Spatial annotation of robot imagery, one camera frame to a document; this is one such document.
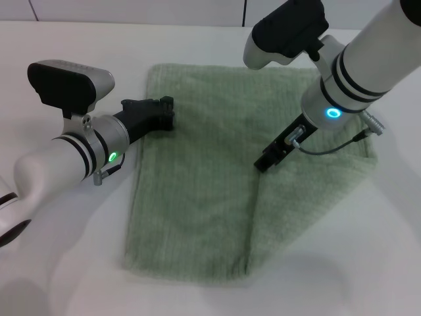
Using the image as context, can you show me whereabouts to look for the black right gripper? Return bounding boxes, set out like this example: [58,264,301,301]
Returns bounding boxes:
[255,113,317,174]

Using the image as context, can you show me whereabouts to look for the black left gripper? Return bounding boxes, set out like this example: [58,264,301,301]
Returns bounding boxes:
[113,95,176,145]

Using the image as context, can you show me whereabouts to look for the green terry towel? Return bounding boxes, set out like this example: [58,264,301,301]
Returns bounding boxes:
[122,63,379,276]

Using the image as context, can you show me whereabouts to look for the right arm cable silver plugs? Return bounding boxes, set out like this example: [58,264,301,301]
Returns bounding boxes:
[285,110,374,155]

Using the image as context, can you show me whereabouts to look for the left wrist camera black silver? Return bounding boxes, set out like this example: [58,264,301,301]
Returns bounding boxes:
[27,60,116,132]

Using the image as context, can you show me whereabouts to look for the wrist camera black silver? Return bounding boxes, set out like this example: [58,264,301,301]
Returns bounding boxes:
[243,0,330,70]
[27,60,116,132]

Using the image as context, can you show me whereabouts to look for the right wrist camera black silver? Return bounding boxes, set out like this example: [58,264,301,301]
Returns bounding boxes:
[243,0,330,70]

